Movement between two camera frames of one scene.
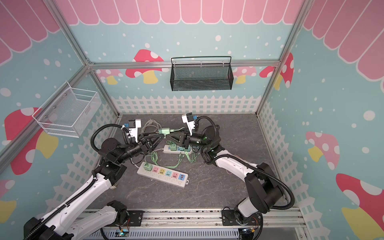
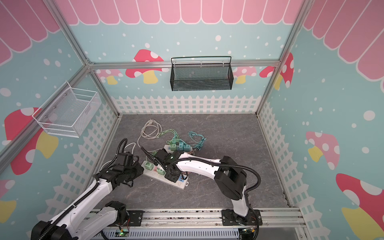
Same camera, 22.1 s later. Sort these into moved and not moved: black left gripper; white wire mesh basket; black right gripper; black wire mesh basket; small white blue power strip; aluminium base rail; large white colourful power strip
Moved: black left gripper; black right gripper
Not moved: aluminium base rail; white wire mesh basket; small white blue power strip; large white colourful power strip; black wire mesh basket
